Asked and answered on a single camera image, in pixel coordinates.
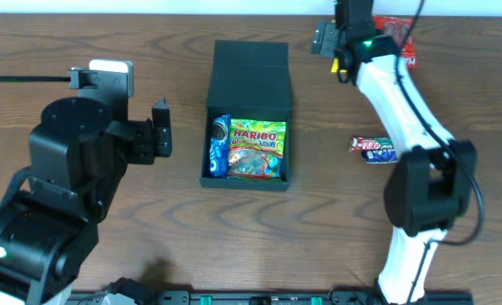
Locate red Hacks candy bag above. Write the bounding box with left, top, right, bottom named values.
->
left=372, top=15, right=419, bottom=69

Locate blue Oreo cookie pack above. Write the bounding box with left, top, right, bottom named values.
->
left=209, top=114, right=231, bottom=178

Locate black gift box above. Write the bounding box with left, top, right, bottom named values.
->
left=200, top=40, right=292, bottom=191

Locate green Haribo gummy bag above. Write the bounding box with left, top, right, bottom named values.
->
left=227, top=119, right=287, bottom=180

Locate red KitKat chocolate bar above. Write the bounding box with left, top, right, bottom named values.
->
left=348, top=136, right=394, bottom=152

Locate yellow seeds snack bag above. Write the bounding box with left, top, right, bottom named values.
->
left=331, top=58, right=339, bottom=74

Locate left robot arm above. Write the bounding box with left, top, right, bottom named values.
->
left=0, top=60, right=173, bottom=304

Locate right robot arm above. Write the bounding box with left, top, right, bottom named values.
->
left=312, top=1, right=484, bottom=304

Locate blue Dairy Milk chocolate bar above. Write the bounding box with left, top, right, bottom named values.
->
left=361, top=148, right=399, bottom=164

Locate left black cable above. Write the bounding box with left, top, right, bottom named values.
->
left=0, top=75, right=72, bottom=84

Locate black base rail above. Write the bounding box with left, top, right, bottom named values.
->
left=66, top=277, right=475, bottom=305

